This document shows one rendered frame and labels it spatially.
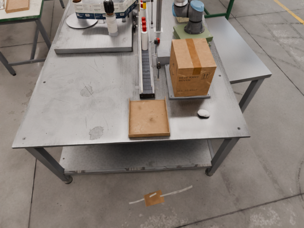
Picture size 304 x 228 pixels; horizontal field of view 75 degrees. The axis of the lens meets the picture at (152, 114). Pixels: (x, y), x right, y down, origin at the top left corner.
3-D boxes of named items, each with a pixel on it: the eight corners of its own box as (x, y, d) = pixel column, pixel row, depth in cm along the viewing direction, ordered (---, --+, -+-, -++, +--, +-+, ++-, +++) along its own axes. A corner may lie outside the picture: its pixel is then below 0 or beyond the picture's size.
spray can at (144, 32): (141, 47, 173) (140, 24, 156) (147, 46, 173) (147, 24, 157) (141, 50, 170) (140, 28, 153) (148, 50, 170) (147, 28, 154)
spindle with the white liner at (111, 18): (108, 31, 187) (102, -3, 163) (118, 30, 187) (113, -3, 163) (108, 36, 182) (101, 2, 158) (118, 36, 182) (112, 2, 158)
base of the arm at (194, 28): (184, 25, 189) (185, 14, 181) (200, 23, 189) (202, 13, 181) (187, 34, 180) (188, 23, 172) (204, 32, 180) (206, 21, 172)
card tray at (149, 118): (129, 101, 144) (128, 97, 141) (165, 99, 145) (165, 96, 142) (128, 137, 127) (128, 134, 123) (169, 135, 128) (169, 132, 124)
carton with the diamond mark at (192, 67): (168, 68, 161) (171, 39, 139) (198, 67, 162) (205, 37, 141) (174, 97, 144) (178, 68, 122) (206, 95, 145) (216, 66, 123)
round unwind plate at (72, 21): (69, 12, 206) (69, 11, 205) (99, 11, 207) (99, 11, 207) (63, 29, 189) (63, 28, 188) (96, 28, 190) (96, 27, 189)
